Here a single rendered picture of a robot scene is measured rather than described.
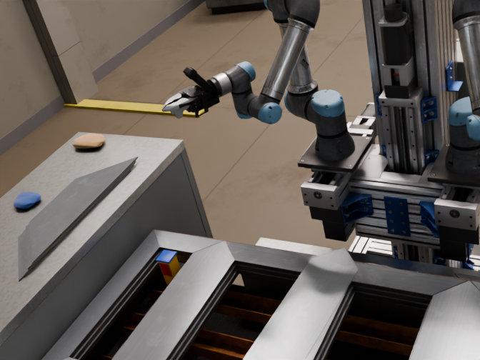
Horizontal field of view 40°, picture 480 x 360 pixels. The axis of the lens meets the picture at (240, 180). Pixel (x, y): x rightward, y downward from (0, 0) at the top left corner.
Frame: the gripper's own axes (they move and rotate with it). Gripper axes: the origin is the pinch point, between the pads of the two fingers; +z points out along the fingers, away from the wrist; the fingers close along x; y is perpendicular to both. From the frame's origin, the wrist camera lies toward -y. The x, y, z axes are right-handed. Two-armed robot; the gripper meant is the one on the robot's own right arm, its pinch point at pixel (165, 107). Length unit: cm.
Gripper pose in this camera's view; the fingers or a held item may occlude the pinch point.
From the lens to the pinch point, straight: 219.3
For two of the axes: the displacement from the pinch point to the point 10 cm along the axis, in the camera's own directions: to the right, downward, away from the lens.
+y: 1.4, 7.6, 6.4
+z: -8.0, 4.7, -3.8
